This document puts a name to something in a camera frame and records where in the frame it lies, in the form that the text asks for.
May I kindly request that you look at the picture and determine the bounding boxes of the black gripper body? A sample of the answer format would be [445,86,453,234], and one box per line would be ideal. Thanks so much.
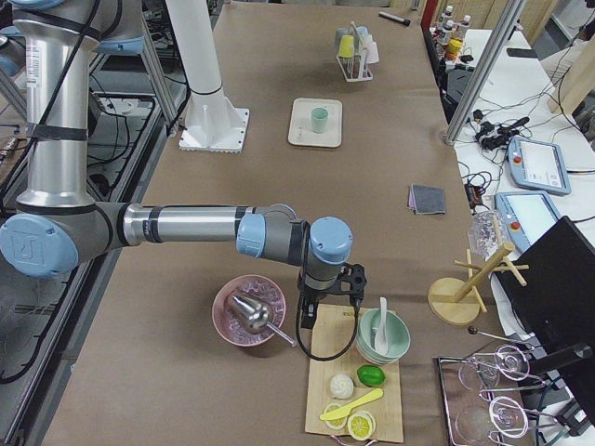
[297,279,342,321]

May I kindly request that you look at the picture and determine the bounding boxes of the cream rabbit tray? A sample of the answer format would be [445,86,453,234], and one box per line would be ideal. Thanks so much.
[287,98,343,148]

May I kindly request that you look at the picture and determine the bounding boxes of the green cup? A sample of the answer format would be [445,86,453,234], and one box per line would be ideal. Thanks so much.
[311,107,329,134]

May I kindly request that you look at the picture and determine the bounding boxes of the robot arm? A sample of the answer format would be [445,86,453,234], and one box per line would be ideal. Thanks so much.
[1,1,357,329]

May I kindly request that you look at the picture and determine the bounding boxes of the black tray with glasses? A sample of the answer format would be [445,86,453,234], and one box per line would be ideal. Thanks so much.
[432,355,595,446]

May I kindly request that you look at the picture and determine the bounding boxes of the yellow cup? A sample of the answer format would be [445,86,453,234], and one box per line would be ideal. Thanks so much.
[337,34,355,59]

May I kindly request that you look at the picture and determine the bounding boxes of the grey cup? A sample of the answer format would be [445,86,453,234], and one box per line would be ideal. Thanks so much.
[335,27,349,49]

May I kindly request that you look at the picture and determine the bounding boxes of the metal ice scoop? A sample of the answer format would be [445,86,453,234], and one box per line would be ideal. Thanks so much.
[227,292,298,348]

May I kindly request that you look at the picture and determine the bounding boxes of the white ceramic spoon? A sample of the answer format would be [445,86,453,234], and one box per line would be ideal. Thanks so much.
[374,296,389,355]

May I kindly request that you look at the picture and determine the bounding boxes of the wooden cutting board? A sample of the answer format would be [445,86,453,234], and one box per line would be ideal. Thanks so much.
[305,304,404,443]

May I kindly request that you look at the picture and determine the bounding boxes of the pink ribbed bowl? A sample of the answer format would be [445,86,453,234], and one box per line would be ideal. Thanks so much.
[212,275,286,347]

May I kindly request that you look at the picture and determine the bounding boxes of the white garlic bulb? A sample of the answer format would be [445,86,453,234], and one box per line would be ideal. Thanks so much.
[329,374,355,400]

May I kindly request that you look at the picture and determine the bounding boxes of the green lime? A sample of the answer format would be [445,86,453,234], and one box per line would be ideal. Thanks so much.
[356,364,387,387]

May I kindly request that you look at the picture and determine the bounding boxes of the stacked green bowls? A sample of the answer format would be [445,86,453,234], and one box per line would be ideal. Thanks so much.
[355,308,412,366]

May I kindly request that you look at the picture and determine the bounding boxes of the yellow plastic knife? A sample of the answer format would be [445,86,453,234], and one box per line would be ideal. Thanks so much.
[319,388,384,421]

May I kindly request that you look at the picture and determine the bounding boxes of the lemon slice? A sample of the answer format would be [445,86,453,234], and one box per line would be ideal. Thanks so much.
[347,411,377,441]
[324,402,348,430]

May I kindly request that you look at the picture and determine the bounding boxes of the wooden mug tree stand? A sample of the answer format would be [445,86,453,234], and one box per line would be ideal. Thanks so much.
[427,217,530,325]

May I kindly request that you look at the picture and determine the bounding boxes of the grey folded cloth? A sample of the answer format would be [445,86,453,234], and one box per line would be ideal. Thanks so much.
[408,184,446,215]

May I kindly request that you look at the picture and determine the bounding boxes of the left wine glass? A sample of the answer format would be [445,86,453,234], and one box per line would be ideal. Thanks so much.
[458,345,529,392]

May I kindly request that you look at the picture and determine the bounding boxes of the wine glass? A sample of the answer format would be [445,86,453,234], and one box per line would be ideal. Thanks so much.
[458,345,529,392]
[455,396,529,445]

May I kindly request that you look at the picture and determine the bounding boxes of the right wine glass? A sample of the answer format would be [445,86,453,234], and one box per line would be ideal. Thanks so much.
[455,396,529,445]

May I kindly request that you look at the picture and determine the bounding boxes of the blue teach pendant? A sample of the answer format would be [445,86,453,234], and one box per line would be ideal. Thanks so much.
[508,136,572,195]
[495,190,561,253]

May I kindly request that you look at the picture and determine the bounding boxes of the black monitor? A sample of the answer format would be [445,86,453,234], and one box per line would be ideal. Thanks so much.
[497,216,594,412]

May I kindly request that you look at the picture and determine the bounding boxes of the metal tube black cap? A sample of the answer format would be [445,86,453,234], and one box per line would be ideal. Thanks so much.
[378,11,411,27]

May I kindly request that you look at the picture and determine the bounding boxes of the black phone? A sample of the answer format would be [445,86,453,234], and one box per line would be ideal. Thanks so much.
[506,47,537,59]

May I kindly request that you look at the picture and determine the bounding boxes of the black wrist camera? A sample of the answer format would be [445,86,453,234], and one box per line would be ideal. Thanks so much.
[337,263,367,307]

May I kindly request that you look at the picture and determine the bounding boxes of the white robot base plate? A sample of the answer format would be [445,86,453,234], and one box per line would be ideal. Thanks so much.
[179,92,250,153]

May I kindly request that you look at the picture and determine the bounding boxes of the white wire cup rack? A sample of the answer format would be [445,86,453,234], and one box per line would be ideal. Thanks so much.
[336,21,374,83]

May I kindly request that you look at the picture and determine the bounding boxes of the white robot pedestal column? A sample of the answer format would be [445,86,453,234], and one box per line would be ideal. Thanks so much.
[166,0,222,96]

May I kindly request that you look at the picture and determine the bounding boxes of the aluminium frame post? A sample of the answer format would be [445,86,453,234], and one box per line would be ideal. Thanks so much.
[444,0,526,146]

